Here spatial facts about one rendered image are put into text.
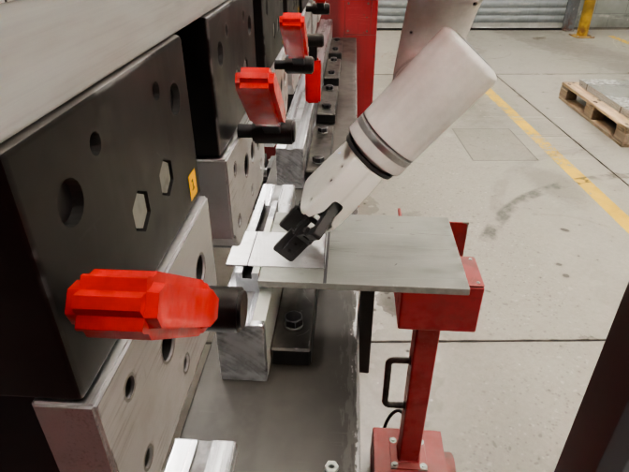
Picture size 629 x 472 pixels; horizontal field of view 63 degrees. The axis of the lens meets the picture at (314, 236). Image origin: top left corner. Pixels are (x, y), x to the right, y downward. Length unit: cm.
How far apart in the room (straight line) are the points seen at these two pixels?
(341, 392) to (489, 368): 139
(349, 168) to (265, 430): 32
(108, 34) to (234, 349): 51
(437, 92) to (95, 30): 44
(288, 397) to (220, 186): 38
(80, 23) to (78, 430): 13
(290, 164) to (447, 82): 61
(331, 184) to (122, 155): 43
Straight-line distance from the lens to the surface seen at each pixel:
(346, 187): 61
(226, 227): 37
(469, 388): 195
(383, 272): 67
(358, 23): 280
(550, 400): 200
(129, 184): 21
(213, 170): 35
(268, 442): 64
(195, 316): 16
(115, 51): 21
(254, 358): 67
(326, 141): 133
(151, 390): 24
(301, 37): 51
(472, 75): 58
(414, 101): 59
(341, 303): 82
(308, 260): 68
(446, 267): 70
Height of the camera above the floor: 139
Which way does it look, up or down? 31 degrees down
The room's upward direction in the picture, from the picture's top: straight up
